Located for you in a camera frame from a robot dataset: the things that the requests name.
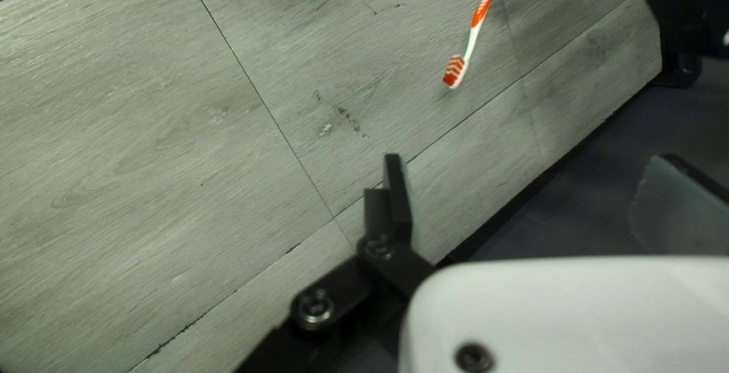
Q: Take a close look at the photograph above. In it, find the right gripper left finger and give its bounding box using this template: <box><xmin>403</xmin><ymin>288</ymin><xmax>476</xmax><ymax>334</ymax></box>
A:
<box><xmin>235</xmin><ymin>154</ymin><xmax>437</xmax><ymax>373</ymax></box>

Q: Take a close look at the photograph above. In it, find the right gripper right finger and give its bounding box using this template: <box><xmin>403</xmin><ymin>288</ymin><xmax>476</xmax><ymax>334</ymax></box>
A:
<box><xmin>629</xmin><ymin>154</ymin><xmax>729</xmax><ymax>257</ymax></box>

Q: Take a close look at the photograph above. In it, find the white and orange toothbrush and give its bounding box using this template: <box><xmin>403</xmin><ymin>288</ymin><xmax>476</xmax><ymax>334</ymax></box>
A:
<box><xmin>442</xmin><ymin>0</ymin><xmax>502</xmax><ymax>90</ymax></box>

